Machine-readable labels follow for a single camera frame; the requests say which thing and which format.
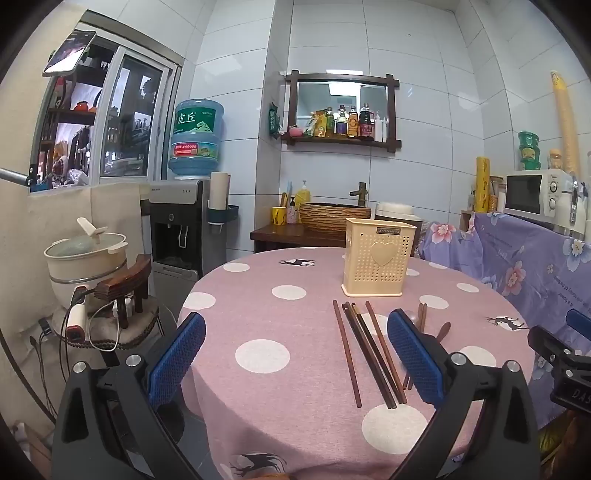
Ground cream plastic utensil holder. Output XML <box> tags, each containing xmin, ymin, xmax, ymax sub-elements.
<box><xmin>341</xmin><ymin>218</ymin><xmax>417</xmax><ymax>297</ymax></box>

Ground white cable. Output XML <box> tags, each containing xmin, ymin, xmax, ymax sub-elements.
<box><xmin>88</xmin><ymin>300</ymin><xmax>126</xmax><ymax>352</ymax></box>

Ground wooden framed mirror shelf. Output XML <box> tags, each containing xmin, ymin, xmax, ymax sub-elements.
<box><xmin>279</xmin><ymin>70</ymin><xmax>402</xmax><ymax>149</ymax></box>

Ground teal roll holder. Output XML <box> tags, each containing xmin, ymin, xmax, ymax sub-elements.
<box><xmin>206</xmin><ymin>204</ymin><xmax>240</xmax><ymax>227</ymax></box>

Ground dark wooden chair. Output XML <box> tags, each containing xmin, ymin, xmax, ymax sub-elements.
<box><xmin>51</xmin><ymin>254</ymin><xmax>160</xmax><ymax>365</ymax></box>

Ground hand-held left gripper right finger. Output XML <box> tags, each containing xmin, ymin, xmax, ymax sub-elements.
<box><xmin>387</xmin><ymin>309</ymin><xmax>541</xmax><ymax>480</ymax></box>

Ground metal mount pole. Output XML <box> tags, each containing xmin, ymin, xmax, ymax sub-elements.
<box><xmin>0</xmin><ymin>168</ymin><xmax>38</xmax><ymax>188</ymax></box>

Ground grey water dispenser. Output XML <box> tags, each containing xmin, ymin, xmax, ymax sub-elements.
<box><xmin>148</xmin><ymin>179</ymin><xmax>228</xmax><ymax>324</ymax></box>

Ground dark chopstick with white band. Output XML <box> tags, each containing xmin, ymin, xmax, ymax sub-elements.
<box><xmin>342</xmin><ymin>302</ymin><xmax>397</xmax><ymax>410</ymax></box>

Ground yellow patterned roll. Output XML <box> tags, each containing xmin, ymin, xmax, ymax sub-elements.
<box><xmin>475</xmin><ymin>156</ymin><xmax>491</xmax><ymax>214</ymax></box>

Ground black cable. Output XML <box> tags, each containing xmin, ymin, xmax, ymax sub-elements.
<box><xmin>30</xmin><ymin>336</ymin><xmax>61</xmax><ymax>418</ymax></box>

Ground yellow green pouch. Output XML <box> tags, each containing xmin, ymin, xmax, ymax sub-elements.
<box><xmin>305</xmin><ymin>113</ymin><xmax>328</xmax><ymax>138</ymax></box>

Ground woven pattern wash basin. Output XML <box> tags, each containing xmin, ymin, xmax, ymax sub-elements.
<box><xmin>299</xmin><ymin>202</ymin><xmax>372</xmax><ymax>234</ymax></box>

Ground pink polka dot tablecloth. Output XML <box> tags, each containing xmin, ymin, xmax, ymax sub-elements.
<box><xmin>178</xmin><ymin>247</ymin><xmax>539</xmax><ymax>480</ymax></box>

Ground beige paper roll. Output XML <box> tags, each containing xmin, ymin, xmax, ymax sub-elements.
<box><xmin>209</xmin><ymin>172</ymin><xmax>232</xmax><ymax>210</ymax></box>

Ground smartphone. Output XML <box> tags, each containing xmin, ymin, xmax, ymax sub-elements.
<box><xmin>42</xmin><ymin>30</ymin><xmax>97</xmax><ymax>77</ymax></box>

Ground blue water jug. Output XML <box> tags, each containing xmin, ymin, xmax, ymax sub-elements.
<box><xmin>167</xmin><ymin>98</ymin><xmax>225</xmax><ymax>181</ymax></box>

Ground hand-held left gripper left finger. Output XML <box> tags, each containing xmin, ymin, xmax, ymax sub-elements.
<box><xmin>52</xmin><ymin>312</ymin><xmax>222</xmax><ymax>480</ymax></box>

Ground sliding glass window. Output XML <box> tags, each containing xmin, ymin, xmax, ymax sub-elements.
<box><xmin>30</xmin><ymin>11</ymin><xmax>185</xmax><ymax>195</ymax></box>

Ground white handheld device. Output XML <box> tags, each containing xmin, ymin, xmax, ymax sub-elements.
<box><xmin>65</xmin><ymin>286</ymin><xmax>88</xmax><ymax>344</ymax></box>

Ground white microwave oven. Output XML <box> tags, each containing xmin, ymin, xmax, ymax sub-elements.
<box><xmin>503</xmin><ymin>168</ymin><xmax>587</xmax><ymax>234</ymax></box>

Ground tall yellow tube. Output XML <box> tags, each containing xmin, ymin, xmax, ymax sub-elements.
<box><xmin>549</xmin><ymin>70</ymin><xmax>581</xmax><ymax>178</ymax></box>

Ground dark wooden washstand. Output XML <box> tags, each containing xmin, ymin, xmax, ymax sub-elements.
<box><xmin>250</xmin><ymin>224</ymin><xmax>347</xmax><ymax>254</ymax></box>

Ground stack of green cups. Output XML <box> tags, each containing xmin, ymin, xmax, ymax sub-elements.
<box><xmin>517</xmin><ymin>130</ymin><xmax>542</xmax><ymax>171</ymax></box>

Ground reddish brown wooden chopstick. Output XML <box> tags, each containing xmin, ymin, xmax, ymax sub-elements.
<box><xmin>332</xmin><ymin>300</ymin><xmax>363</xmax><ymax>409</ymax></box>

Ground purple floral cloth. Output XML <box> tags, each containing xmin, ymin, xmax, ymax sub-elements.
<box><xmin>418</xmin><ymin>211</ymin><xmax>591</xmax><ymax>430</ymax></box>

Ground white brown rice cooker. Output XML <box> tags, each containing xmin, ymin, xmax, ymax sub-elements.
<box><xmin>374</xmin><ymin>202</ymin><xmax>423</xmax><ymax>257</ymax></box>

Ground cream cooking pot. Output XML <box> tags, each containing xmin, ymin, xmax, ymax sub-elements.
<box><xmin>44</xmin><ymin>217</ymin><xmax>129</xmax><ymax>308</ymax></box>

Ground dark wooden chopstick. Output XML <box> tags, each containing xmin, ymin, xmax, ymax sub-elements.
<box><xmin>351</xmin><ymin>302</ymin><xmax>402</xmax><ymax>407</ymax></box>

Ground chrome faucet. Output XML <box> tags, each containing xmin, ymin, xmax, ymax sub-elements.
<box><xmin>569</xmin><ymin>180</ymin><xmax>588</xmax><ymax>227</ymax></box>

